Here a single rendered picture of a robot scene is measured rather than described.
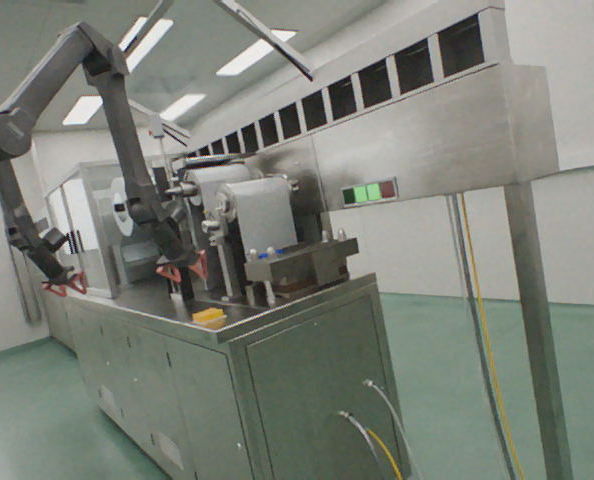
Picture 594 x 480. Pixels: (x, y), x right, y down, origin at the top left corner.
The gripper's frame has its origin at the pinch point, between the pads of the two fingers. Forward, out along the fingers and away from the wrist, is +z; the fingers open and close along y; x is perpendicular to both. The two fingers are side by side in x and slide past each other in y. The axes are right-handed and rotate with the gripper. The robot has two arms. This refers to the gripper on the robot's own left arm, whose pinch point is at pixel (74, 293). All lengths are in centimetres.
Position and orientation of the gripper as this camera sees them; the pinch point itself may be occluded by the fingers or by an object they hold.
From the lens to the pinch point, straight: 170.7
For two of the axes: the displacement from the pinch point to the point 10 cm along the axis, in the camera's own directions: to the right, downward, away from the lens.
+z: 3.6, 7.6, 5.4
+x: -2.4, 6.3, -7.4
